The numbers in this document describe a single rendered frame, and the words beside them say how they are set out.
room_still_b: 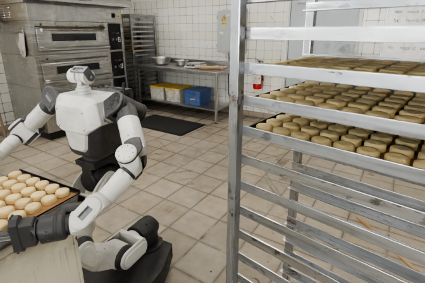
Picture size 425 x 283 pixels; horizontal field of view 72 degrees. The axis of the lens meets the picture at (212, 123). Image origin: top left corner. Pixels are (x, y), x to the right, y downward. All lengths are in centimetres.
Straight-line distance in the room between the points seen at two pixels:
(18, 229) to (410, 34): 112
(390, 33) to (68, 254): 129
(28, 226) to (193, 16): 524
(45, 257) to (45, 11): 375
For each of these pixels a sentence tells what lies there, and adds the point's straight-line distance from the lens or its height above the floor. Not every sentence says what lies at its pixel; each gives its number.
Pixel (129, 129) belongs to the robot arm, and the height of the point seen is 114.
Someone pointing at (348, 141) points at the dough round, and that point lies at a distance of 81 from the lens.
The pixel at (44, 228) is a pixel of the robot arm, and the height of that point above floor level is 93.
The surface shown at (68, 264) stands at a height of 62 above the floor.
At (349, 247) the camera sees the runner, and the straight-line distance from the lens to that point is 138.
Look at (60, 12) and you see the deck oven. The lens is 477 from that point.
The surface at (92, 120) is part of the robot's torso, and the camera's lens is 135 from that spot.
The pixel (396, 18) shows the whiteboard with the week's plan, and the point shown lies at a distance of 478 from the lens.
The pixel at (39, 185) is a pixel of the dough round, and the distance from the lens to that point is 137.
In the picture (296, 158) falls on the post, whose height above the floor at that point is 100.
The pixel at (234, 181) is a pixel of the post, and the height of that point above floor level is 107.
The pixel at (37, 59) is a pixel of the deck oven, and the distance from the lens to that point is 458.
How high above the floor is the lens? 151
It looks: 18 degrees down
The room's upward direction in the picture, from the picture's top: straight up
